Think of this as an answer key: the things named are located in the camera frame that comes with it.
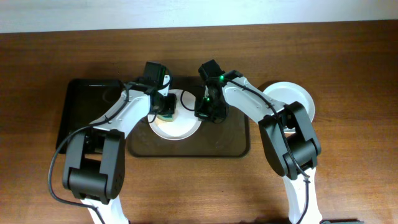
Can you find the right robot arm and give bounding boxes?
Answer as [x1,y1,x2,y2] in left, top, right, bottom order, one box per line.
[194,60,323,223]

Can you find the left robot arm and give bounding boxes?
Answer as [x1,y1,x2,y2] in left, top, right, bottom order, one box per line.
[48,62,176,223]

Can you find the brown plastic serving tray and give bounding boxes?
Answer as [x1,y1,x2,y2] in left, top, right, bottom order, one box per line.
[126,77,250,158]

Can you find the white plate top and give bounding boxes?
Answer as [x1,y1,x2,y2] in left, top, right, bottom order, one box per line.
[149,89,201,141]

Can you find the black rectangular tray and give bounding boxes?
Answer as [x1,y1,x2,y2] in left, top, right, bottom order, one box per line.
[56,78,124,146]

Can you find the white plate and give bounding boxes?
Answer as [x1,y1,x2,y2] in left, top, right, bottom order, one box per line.
[263,82,315,122]
[149,89,201,141]

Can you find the green yellow sponge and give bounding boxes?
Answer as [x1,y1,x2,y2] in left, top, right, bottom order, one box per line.
[155,114,174,125]

